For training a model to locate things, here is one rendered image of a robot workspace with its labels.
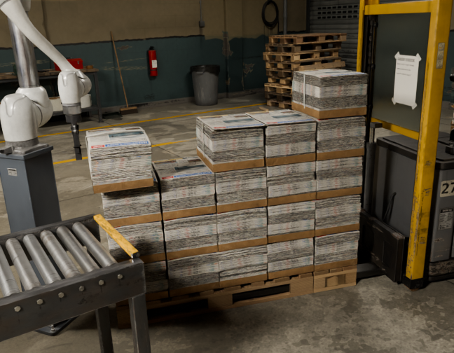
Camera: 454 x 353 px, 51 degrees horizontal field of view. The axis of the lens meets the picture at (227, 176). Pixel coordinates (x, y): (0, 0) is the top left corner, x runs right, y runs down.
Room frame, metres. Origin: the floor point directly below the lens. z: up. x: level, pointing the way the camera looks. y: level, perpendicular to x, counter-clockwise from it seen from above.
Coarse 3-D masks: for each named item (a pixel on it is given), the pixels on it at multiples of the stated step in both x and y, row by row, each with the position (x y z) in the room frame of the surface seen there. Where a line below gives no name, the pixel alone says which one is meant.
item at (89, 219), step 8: (88, 216) 1.90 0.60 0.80; (48, 224) 1.83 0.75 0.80; (56, 224) 1.83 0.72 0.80; (64, 224) 1.82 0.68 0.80; (72, 224) 1.84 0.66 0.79; (88, 224) 1.87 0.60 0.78; (96, 224) 1.89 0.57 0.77; (16, 232) 1.76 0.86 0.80; (24, 232) 1.76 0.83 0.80; (32, 232) 1.76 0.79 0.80; (40, 232) 1.77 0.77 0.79; (72, 232) 1.83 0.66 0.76; (96, 232) 1.89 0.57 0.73; (0, 240) 1.69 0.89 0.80; (40, 240) 1.77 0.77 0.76; (80, 240) 1.85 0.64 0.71; (24, 248) 1.73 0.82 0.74; (64, 248) 1.81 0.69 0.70; (8, 256) 1.70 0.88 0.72
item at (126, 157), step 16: (96, 144) 2.15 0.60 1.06; (112, 144) 2.15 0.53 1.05; (128, 144) 2.15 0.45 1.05; (144, 144) 2.17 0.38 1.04; (96, 160) 2.11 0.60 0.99; (112, 160) 2.13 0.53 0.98; (128, 160) 2.16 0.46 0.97; (144, 160) 2.18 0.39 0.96; (96, 176) 2.12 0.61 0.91; (112, 176) 2.14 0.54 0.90; (128, 176) 2.17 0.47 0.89; (144, 176) 2.18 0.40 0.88
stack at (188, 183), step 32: (160, 160) 2.64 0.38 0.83; (192, 160) 2.61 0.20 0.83; (128, 192) 2.24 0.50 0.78; (160, 192) 2.32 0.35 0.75; (192, 192) 2.34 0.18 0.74; (224, 192) 2.38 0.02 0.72; (256, 192) 2.42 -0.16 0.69; (288, 192) 2.47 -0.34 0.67; (160, 224) 2.28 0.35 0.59; (192, 224) 2.32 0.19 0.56; (224, 224) 2.37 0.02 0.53; (256, 224) 2.41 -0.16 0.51; (288, 224) 2.46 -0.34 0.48; (128, 256) 2.24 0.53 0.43; (192, 256) 2.32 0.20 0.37; (224, 256) 2.37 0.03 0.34; (256, 256) 2.41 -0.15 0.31; (288, 256) 2.46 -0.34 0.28; (160, 288) 2.28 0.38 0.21; (224, 288) 2.37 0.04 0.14; (256, 288) 2.41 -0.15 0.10; (128, 320) 2.23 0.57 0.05; (160, 320) 2.27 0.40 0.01
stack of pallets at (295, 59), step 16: (272, 48) 9.11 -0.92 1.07; (288, 48) 9.39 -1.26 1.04; (304, 48) 9.08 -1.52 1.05; (320, 48) 8.86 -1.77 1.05; (336, 48) 9.10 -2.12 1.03; (272, 64) 9.07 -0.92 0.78; (288, 64) 9.32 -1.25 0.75; (304, 64) 9.04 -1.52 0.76; (272, 80) 9.07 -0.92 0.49; (288, 80) 8.81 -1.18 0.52; (272, 96) 9.08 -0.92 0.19; (288, 96) 8.59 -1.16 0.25
